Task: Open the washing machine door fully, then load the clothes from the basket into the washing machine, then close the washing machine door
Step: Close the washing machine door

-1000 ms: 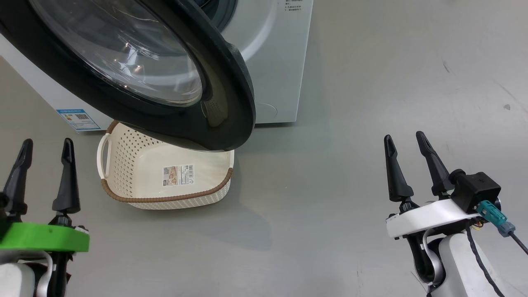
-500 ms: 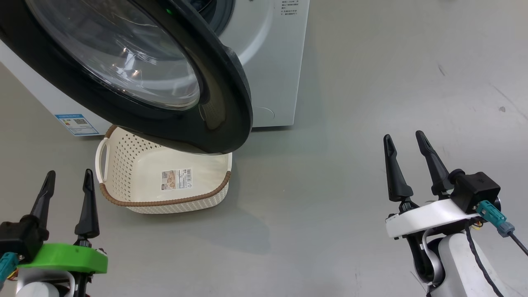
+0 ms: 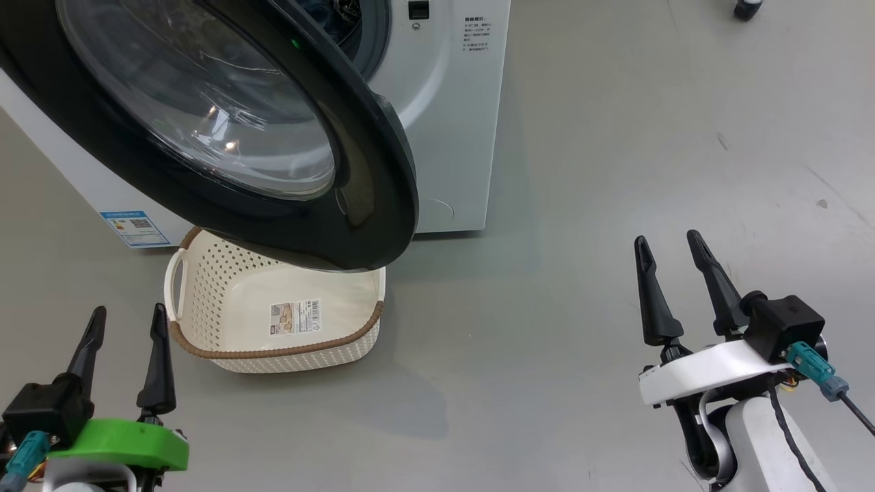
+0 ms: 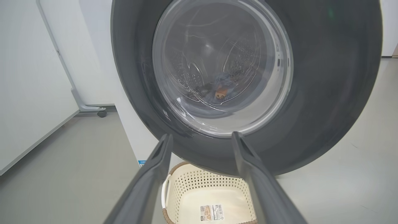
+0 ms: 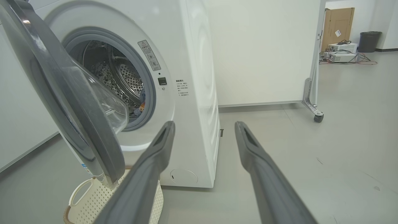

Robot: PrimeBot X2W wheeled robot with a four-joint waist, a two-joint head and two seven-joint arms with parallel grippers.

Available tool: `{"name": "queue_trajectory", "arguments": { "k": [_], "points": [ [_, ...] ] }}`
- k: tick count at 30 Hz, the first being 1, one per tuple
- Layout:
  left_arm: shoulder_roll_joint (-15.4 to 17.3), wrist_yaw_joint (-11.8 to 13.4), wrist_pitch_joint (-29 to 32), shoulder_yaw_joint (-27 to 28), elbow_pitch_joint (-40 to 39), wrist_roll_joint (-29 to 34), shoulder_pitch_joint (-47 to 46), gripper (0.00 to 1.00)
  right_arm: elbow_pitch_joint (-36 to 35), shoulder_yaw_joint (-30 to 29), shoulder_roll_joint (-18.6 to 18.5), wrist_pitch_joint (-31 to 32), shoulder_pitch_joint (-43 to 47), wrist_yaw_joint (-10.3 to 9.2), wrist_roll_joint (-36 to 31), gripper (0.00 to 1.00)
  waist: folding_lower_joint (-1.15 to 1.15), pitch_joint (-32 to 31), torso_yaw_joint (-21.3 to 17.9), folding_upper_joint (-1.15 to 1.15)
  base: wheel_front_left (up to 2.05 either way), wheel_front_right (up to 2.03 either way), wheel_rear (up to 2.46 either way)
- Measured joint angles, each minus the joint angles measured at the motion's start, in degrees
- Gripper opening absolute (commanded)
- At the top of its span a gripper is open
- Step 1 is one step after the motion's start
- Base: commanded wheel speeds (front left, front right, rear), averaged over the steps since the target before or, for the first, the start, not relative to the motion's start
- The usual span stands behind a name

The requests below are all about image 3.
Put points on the white perforated laundry basket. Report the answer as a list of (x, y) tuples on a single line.
[(225, 314)]

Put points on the basket product label sticker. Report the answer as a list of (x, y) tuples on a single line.
[(295, 316)]

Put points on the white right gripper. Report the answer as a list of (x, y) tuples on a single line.
[(711, 369)]

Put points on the silver bracket leg with caster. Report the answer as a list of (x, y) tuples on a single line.
[(747, 8)]

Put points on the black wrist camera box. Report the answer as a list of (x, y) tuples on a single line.
[(786, 321), (48, 410)]

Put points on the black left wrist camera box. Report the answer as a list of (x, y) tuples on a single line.
[(48, 410)]

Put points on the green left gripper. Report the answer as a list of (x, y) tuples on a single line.
[(130, 441)]

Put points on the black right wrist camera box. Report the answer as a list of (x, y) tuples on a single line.
[(786, 321)]

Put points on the blue energy label sticker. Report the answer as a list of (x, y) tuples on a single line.
[(137, 229)]

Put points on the black round glass washer door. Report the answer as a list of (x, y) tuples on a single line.
[(205, 102)]

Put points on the white front-load washing machine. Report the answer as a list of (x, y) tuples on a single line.
[(451, 137)]

